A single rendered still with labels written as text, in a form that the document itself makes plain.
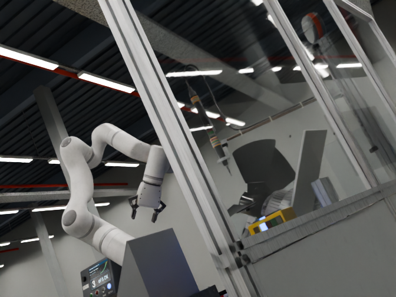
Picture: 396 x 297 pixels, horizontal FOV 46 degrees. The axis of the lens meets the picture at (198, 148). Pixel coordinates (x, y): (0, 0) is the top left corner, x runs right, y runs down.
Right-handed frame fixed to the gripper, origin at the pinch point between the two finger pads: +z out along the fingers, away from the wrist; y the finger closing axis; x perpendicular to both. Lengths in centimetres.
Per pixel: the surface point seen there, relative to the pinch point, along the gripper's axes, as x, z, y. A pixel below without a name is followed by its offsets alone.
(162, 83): 107, -44, 39
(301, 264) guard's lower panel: 116, -17, 7
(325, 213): 103, -27, -7
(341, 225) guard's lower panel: 101, -24, -14
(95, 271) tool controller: -37, 37, 5
